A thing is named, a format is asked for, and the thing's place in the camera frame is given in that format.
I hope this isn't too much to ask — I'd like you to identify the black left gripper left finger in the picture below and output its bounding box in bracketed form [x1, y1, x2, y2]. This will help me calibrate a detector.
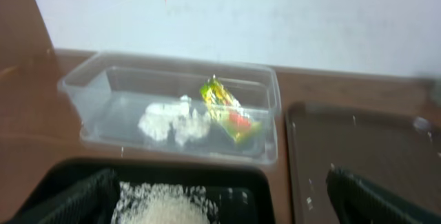
[6, 169, 120, 224]

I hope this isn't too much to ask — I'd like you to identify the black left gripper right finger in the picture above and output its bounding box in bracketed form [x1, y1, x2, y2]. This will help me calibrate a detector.
[326, 167, 440, 224]

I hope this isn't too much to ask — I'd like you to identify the white tissue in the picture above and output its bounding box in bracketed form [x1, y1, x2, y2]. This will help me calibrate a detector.
[138, 95, 212, 147]

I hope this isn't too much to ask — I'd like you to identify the green yellow snack wrapper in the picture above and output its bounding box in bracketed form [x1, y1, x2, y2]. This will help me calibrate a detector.
[200, 75, 262, 145]

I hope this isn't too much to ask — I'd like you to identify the white rice pile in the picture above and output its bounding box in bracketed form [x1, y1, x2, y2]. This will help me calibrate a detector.
[111, 181, 220, 224]

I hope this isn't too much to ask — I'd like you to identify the dark brown serving tray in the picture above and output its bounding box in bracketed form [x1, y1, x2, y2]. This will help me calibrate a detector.
[285, 102, 440, 223]

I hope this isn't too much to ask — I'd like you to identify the black plastic bin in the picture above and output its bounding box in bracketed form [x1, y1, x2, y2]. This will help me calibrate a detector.
[6, 156, 276, 224]

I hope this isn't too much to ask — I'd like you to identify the clear plastic bin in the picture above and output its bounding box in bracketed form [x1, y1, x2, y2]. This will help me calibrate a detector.
[58, 52, 281, 165]

